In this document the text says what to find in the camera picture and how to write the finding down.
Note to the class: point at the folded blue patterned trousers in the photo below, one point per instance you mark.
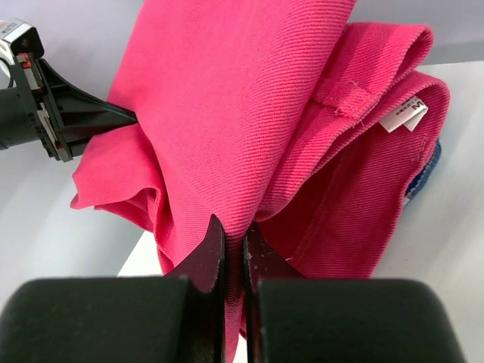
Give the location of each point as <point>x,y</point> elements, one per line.
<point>421,179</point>

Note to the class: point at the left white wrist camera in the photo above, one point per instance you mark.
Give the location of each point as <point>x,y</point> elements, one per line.
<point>18,37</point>

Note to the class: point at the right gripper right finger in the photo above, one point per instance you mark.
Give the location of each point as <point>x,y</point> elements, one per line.
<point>291,318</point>

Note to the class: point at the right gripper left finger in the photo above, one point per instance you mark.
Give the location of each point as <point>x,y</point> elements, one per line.
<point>178,317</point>

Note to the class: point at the pink trousers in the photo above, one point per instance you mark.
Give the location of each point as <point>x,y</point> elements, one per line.
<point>283,113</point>

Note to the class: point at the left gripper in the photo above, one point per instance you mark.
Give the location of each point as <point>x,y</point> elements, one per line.
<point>63,124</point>

